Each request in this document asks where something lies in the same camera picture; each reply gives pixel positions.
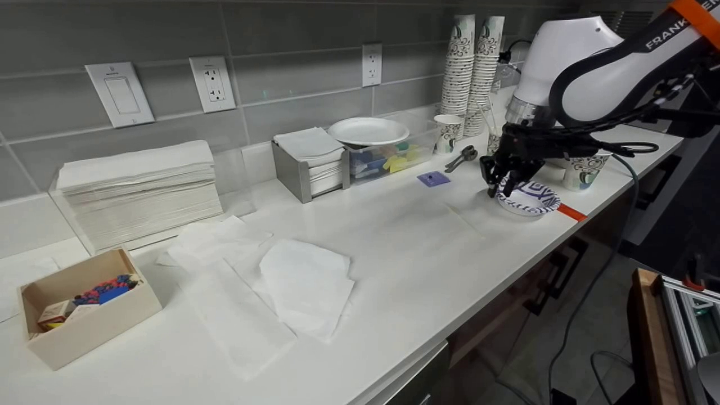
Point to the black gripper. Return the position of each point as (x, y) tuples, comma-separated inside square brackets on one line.
[(544, 143)]

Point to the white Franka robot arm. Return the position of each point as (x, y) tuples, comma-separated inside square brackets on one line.
[(571, 52)]

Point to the purple sticky note pad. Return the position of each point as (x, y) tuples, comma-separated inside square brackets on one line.
[(432, 179)]

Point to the orange tape strip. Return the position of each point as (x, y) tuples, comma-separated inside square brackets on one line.
[(573, 212)]

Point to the yellow packets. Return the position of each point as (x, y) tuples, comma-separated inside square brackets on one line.
[(403, 158)]

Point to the tall stack of paper cups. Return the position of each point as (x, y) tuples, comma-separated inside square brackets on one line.
[(457, 64), (486, 71)]

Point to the clear plastic organizer box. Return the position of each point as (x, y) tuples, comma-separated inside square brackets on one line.
[(391, 161)]

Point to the white paper plate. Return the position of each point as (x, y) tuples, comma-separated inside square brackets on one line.
[(369, 132)]

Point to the white power outlet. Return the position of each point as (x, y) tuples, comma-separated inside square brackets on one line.
[(213, 84), (371, 64)]

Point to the white napkin stack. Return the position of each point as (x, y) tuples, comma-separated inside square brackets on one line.
[(307, 143)]

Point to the grey metal napkin holder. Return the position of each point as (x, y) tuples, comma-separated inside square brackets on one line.
[(289, 176)]

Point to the wooden board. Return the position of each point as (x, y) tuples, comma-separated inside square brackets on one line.
[(655, 338)]

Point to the folded white napkin pile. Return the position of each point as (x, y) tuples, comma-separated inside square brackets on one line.
[(307, 288)]

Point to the flat white paper sheet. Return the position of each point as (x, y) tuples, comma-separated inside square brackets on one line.
[(226, 322)]

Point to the white paper towel stack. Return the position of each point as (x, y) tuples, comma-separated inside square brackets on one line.
[(139, 193)]

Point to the blue and red packets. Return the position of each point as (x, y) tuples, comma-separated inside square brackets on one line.
[(105, 288)]

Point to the small cardboard box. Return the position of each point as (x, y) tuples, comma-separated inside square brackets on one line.
[(94, 329)]

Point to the tan small packet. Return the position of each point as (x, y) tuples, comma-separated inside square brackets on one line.
[(55, 314)]

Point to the aluminium frame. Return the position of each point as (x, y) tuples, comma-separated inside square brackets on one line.
[(694, 338)]

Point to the white light switch plate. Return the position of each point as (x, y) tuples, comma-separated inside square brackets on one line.
[(119, 93)]

